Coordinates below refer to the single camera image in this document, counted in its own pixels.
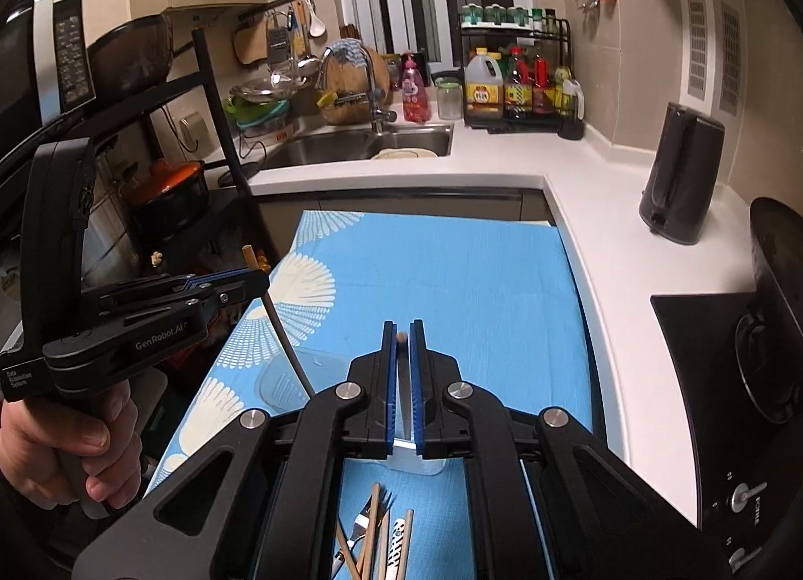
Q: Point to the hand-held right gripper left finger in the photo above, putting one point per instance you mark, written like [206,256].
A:
[389,392]

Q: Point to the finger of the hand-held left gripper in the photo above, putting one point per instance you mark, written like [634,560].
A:
[241,290]
[219,276]

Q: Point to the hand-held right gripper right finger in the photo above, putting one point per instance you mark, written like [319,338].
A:
[418,392]

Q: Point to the clear plastic container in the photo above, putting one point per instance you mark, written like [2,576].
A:
[417,461]
[282,385]

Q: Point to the person's left hand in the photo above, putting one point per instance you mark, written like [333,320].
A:
[75,448]

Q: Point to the large steel pot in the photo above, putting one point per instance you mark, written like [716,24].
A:
[110,254]

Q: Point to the small brown nut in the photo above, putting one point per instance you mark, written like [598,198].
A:
[157,258]

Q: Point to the black pot orange lid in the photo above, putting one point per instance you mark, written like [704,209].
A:
[169,194]

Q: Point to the blue patterned tablecloth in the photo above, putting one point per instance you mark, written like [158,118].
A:
[470,304]

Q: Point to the black shelf rack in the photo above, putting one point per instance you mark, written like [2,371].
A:
[216,135]

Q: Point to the steel sink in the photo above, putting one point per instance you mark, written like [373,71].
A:
[313,147]

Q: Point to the green plastic bowl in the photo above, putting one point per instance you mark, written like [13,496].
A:
[257,114]

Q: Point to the black microwave oven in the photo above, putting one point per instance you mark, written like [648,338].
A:
[69,53]

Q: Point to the dark brown bowl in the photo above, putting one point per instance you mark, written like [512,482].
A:
[132,53]

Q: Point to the yellow sponge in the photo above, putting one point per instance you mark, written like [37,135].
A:
[326,98]

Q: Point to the white plate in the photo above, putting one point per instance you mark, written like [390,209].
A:
[401,153]

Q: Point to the steel faucet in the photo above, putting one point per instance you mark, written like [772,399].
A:
[376,109]

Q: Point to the round wooden cutting board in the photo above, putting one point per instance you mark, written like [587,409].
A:
[351,84]

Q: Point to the hanging wooden cutting board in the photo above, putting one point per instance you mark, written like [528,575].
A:
[248,44]

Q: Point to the steel grater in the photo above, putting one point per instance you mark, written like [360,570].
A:
[279,40]

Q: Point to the blue checked dish cloth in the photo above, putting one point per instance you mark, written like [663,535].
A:
[345,53]

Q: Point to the white ladle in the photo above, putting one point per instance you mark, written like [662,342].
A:
[317,22]

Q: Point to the black gas stove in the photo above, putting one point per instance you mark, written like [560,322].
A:
[696,354]

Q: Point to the yellow capped oil jug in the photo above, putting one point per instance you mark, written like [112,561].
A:
[483,91]

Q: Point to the red capped sauce bottle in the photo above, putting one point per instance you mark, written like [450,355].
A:
[517,91]

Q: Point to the dark sauce bottle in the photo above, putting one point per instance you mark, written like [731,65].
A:
[542,91]

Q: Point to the clear oil bottle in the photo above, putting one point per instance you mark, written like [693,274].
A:
[574,100]

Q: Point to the black electric kettle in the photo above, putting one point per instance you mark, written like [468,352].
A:
[684,178]

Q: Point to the yellow label bottle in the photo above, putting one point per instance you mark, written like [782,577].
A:
[563,81]

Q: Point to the row of spice jars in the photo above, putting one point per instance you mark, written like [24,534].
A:
[502,14]

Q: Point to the black spice rack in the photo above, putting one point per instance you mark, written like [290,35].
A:
[568,34]

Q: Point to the wall socket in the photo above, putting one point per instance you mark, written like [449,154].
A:
[191,129]

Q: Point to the black wall rail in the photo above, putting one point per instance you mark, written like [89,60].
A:
[276,3]

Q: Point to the wall vent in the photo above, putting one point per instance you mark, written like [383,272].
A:
[731,56]
[697,47]

